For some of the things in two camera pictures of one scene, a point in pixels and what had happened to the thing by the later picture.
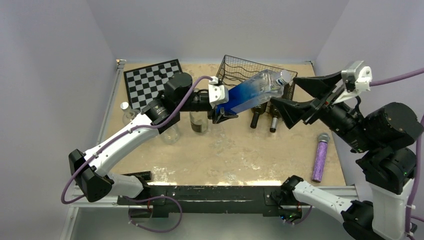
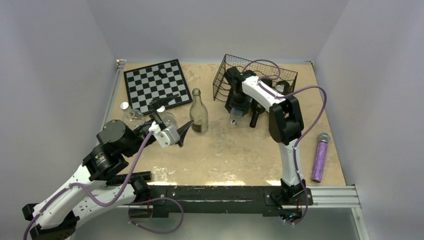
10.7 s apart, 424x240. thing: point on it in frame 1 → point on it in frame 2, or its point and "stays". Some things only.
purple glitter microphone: x=323 y=140 stays
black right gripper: x=320 y=87 → x=230 y=103
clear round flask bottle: x=129 y=113 stays
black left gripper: x=219 y=116 → x=156 y=103
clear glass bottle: x=199 y=121 stays
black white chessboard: x=144 y=84 stays
